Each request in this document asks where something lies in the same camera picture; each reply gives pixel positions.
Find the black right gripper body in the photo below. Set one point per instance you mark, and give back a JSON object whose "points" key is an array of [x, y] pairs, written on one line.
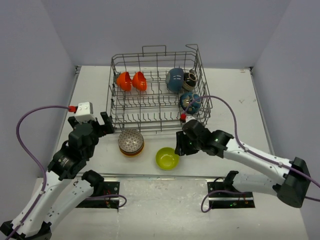
{"points": [[186, 145]]}

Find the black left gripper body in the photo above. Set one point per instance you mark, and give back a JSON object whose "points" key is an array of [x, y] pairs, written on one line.
{"points": [[99, 131]]}

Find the brown patterned white bowl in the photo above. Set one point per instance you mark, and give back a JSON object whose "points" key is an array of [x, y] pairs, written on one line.
{"points": [[130, 140]]}

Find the mint green bowl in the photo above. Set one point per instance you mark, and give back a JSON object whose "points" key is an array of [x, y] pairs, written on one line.
{"points": [[131, 151]]}

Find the lime green bowl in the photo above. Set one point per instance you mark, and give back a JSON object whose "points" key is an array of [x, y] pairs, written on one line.
{"points": [[166, 159]]}

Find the yellow ribbed bowl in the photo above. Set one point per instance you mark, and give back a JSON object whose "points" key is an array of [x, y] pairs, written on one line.
{"points": [[132, 157]]}

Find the blue floral bowl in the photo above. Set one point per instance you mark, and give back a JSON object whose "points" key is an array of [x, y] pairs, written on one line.
{"points": [[190, 102]]}

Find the orange bowl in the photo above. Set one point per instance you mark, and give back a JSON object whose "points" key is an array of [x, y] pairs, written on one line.
{"points": [[139, 81], [124, 81]]}

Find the grey wire dish rack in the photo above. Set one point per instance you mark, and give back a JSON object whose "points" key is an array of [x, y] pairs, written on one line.
{"points": [[156, 108]]}

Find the dark blue glazed bowl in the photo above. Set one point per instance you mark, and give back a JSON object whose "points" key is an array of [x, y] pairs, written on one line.
{"points": [[174, 80]]}

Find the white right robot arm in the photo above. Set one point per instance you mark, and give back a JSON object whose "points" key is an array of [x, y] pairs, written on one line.
{"points": [[286, 179]]}

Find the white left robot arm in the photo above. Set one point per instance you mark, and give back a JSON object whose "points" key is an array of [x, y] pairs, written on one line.
{"points": [[44, 211]]}

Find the black striped bowl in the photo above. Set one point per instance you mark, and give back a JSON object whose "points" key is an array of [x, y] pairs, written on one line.
{"points": [[189, 81]]}

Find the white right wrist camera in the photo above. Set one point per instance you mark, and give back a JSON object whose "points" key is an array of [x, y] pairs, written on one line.
{"points": [[184, 118]]}

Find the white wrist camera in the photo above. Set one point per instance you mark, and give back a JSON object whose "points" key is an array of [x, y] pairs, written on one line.
{"points": [[83, 112], [184, 118]]}

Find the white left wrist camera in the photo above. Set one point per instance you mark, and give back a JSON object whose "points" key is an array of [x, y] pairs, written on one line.
{"points": [[83, 112]]}

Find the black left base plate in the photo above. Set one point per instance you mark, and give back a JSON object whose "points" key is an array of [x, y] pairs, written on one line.
{"points": [[108, 188]]}

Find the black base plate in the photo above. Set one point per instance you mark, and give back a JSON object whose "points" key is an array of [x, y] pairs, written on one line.
{"points": [[108, 188], [222, 200]]}

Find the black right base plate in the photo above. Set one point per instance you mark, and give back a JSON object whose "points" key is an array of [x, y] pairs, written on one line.
{"points": [[222, 200]]}

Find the right aluminium table rail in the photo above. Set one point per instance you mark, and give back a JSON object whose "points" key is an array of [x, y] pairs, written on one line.
{"points": [[266, 130]]}

